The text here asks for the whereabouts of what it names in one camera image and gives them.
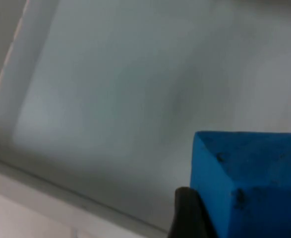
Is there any grey drawer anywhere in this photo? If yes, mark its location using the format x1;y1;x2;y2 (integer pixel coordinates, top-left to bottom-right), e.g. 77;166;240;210
0;0;291;235

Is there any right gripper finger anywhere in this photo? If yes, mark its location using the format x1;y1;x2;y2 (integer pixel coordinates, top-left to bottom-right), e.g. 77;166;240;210
167;186;215;238

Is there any blue block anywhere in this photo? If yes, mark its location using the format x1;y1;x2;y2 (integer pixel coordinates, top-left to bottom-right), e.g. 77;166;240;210
190;131;291;238

